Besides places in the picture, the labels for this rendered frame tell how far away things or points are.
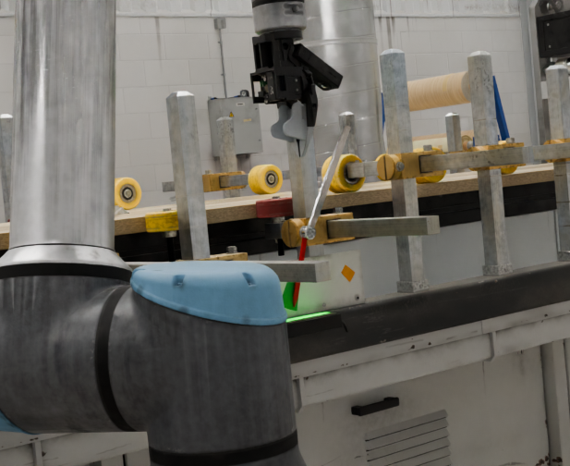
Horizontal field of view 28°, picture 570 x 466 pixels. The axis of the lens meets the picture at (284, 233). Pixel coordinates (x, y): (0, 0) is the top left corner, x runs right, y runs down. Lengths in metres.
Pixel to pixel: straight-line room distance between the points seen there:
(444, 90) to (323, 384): 7.25
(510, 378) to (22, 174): 1.83
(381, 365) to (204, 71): 8.34
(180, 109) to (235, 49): 8.74
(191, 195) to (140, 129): 8.15
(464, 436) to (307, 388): 0.72
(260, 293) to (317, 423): 1.35
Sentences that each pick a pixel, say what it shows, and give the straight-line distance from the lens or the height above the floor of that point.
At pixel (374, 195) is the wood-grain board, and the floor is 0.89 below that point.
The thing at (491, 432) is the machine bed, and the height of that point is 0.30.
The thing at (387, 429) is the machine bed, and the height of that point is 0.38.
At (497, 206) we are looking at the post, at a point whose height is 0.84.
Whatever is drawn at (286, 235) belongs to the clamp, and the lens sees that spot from 2.08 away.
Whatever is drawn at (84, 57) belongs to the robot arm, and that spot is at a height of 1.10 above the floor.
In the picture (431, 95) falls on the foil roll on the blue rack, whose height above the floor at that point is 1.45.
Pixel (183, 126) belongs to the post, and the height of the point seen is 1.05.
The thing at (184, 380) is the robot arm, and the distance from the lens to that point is 1.11.
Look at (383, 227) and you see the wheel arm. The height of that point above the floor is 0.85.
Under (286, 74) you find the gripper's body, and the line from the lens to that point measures 1.96.
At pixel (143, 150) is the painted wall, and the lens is 10.07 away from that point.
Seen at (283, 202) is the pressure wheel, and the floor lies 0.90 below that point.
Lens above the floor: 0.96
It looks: 3 degrees down
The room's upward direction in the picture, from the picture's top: 5 degrees counter-clockwise
